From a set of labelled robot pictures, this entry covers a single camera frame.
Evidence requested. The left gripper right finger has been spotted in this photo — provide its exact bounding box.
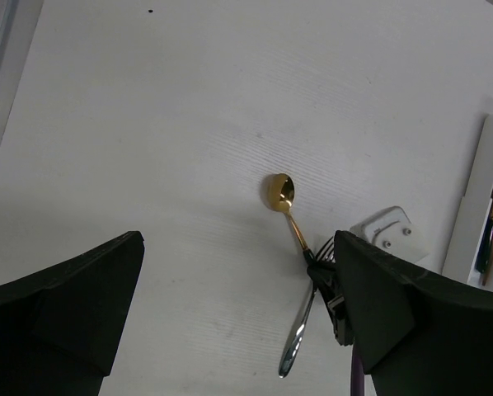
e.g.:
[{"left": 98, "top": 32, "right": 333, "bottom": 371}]
[{"left": 335, "top": 231, "right": 493, "bottom": 395}]

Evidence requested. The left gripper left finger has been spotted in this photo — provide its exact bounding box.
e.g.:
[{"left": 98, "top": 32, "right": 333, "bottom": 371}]
[{"left": 0, "top": 231, "right": 143, "bottom": 395}]

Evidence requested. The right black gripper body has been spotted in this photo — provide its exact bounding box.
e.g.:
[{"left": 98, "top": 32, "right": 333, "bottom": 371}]
[{"left": 307, "top": 237, "right": 354, "bottom": 347}]

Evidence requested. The silver fork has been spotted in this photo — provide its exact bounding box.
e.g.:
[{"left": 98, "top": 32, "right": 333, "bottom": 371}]
[{"left": 278, "top": 237, "right": 335, "bottom": 379}]

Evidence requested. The gold spoon green handle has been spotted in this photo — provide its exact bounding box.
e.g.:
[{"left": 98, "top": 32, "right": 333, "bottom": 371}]
[{"left": 266, "top": 173, "right": 315, "bottom": 266}]

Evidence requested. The white cutlery tray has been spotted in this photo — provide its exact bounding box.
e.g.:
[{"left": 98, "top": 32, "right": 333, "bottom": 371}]
[{"left": 442, "top": 115, "right": 493, "bottom": 292}]

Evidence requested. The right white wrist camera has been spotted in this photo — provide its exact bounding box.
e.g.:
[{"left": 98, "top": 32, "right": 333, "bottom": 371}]
[{"left": 350, "top": 206, "right": 430, "bottom": 263}]

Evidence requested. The aluminium rail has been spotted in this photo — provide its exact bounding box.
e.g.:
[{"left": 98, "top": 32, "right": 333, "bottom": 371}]
[{"left": 0, "top": 0, "right": 44, "bottom": 147}]

